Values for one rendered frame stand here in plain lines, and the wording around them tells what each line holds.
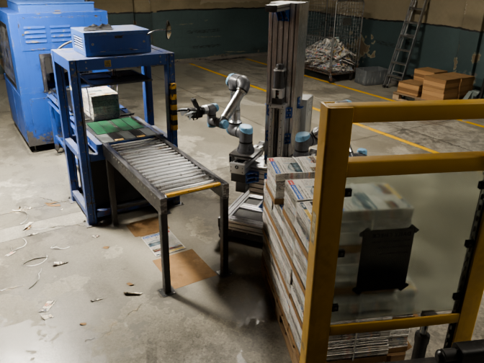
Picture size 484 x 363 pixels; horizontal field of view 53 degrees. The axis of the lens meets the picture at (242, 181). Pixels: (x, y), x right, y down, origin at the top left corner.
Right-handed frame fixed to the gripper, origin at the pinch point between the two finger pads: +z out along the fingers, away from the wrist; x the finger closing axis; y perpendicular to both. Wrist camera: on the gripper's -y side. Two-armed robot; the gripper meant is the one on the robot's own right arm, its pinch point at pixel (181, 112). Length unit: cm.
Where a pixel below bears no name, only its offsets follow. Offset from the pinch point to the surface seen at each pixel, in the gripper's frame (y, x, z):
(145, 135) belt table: 54, 81, -18
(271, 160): 7, -89, -12
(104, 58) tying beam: -20, 92, 15
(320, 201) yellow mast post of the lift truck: -51, -202, 87
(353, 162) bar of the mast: -66, -206, 77
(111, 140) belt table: 54, 85, 15
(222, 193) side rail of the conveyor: 45, -56, 1
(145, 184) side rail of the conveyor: 41, -19, 45
